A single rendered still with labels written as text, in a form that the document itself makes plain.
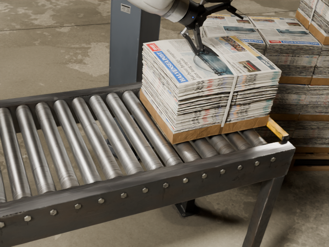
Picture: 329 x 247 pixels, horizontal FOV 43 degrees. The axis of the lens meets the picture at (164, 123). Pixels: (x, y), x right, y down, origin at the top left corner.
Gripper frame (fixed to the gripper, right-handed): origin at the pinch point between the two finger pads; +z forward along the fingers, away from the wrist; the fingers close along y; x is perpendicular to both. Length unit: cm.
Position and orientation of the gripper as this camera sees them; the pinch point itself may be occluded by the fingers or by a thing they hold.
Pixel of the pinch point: (226, 34)
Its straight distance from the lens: 139.4
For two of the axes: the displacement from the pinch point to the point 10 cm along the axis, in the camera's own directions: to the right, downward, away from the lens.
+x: 4.0, 5.5, -7.3
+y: -5.1, 8.0, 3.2
